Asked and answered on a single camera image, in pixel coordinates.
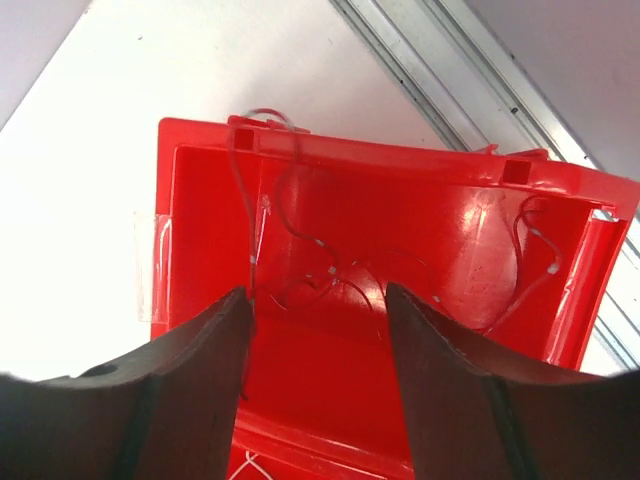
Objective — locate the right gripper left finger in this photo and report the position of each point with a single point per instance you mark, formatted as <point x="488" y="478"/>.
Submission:
<point x="165" y="410"/>

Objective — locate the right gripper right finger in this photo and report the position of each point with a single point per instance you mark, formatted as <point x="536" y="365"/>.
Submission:
<point x="475" y="409"/>

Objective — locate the red plastic bin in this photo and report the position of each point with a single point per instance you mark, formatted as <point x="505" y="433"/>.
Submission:
<point x="516" y="248"/>

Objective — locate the right aluminium frame post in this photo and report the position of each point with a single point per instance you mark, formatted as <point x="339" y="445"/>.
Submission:
<point x="460" y="78"/>

